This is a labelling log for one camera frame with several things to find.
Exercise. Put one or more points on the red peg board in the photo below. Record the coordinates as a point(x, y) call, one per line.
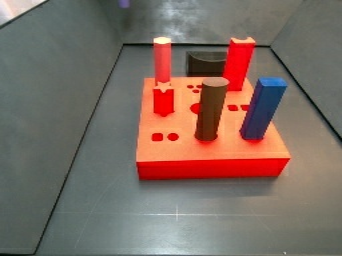
point(171, 154)

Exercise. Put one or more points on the dark brown round peg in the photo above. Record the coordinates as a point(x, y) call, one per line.
point(214, 88)

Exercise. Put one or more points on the purple round cylinder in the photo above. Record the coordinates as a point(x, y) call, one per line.
point(125, 3)

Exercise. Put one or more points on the red curved-top block peg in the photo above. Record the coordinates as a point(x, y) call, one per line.
point(239, 54)

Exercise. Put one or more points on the black curved holder stand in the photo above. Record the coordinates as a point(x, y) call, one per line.
point(205, 63)

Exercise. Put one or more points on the red star peg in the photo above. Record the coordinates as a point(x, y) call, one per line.
point(163, 99)

